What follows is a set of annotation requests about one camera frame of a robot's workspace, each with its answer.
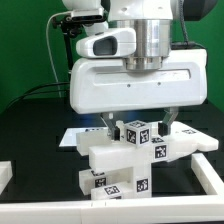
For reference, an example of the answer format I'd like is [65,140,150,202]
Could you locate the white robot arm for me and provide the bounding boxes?
[62,0,217,136]

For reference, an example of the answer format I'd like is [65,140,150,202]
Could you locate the grey camera on stand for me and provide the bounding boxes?
[71,8,104,18]

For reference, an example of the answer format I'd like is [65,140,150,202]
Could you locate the white tagged cube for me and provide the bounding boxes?
[124,120,151,147]

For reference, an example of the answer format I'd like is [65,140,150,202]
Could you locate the white tag sheet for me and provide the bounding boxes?
[59,127,102,147]

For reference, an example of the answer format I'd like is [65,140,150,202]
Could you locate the white chair back frame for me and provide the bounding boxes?
[76,121,219,173]

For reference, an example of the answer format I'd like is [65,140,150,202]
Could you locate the black cables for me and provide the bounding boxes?
[4,81,72,109]

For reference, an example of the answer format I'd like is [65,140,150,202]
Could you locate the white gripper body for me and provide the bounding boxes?
[70,49,207,114]

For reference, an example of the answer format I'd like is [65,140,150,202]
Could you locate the white obstacle fence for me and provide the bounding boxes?
[0,153,224,224]

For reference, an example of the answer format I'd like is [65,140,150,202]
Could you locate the white camera cable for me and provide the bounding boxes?
[45,11,73,99]

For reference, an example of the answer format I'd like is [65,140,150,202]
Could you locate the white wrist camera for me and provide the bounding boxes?
[76,28,137,58]

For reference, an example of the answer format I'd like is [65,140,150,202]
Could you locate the black camera stand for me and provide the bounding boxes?
[52,16,82,78]

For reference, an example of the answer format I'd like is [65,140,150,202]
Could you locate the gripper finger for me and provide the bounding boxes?
[158,107,179,136]
[100,112,120,140]

